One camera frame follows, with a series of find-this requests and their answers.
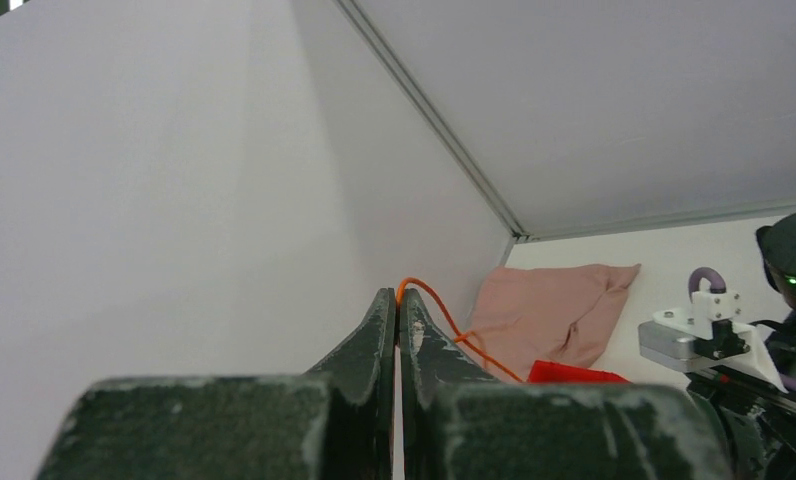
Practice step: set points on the red plastic bin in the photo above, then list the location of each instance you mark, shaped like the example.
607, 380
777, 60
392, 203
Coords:
544, 372

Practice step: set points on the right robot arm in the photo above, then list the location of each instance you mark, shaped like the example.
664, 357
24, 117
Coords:
756, 421

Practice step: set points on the pink cloth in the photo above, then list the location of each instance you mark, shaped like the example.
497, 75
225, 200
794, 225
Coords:
561, 315

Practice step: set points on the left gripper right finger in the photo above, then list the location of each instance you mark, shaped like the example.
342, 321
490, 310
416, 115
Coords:
460, 422

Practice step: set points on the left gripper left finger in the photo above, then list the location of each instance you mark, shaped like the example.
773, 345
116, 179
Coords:
334, 421

